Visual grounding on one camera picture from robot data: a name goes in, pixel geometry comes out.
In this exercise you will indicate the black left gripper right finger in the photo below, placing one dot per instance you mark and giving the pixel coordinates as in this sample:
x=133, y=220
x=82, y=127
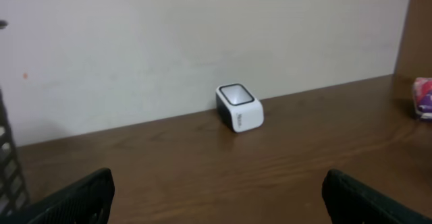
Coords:
x=348, y=200

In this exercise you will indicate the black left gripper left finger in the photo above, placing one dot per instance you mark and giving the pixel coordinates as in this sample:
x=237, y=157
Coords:
x=86, y=201

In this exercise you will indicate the red blue noodle packet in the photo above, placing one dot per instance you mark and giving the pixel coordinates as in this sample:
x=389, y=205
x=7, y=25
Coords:
x=422, y=91

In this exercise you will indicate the grey plastic mesh basket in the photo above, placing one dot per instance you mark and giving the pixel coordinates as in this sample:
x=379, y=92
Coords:
x=14, y=191

